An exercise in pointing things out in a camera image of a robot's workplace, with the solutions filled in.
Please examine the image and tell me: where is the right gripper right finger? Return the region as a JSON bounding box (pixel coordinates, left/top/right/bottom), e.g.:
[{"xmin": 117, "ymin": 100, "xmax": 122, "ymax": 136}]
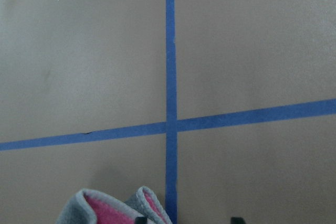
[{"xmin": 230, "ymin": 217, "xmax": 246, "ymax": 224}]

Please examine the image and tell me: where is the pink towel with grey edge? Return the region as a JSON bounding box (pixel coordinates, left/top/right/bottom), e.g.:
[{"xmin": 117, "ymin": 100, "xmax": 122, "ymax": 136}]
[{"xmin": 56, "ymin": 186, "xmax": 172, "ymax": 224}]

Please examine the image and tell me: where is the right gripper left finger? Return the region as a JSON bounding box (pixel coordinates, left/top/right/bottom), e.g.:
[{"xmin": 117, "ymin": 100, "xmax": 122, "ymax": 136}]
[{"xmin": 135, "ymin": 217, "xmax": 148, "ymax": 224}]

